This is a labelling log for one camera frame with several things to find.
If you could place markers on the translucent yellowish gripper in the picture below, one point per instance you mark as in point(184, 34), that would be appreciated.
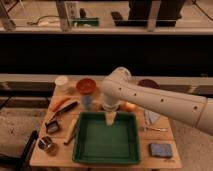
point(110, 117)

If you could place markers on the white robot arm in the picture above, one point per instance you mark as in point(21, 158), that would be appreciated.
point(195, 111)

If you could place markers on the red bowl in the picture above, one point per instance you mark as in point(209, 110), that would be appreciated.
point(86, 86)

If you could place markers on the purple bowl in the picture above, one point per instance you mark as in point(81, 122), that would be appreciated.
point(148, 83)

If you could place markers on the red yellow apple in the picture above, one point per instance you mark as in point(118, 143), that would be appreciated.
point(127, 107)

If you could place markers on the blue plastic cup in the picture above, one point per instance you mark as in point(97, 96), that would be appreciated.
point(87, 101)

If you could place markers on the green plastic tray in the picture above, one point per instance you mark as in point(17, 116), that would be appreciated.
point(98, 143)

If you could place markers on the grey folded cloth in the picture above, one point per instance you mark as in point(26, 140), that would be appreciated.
point(151, 117)

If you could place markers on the metal fork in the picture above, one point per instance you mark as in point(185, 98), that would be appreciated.
point(152, 129)

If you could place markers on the orange carrot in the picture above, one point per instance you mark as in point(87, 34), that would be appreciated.
point(54, 107)

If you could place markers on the blue sponge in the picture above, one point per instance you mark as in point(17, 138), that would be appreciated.
point(160, 150)

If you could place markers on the white lidded cup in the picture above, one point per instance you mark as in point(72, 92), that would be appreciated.
point(61, 82)

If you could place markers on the wooden table board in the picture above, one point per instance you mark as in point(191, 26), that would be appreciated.
point(62, 159)

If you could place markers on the small metal cup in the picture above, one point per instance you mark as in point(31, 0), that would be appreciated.
point(46, 144)

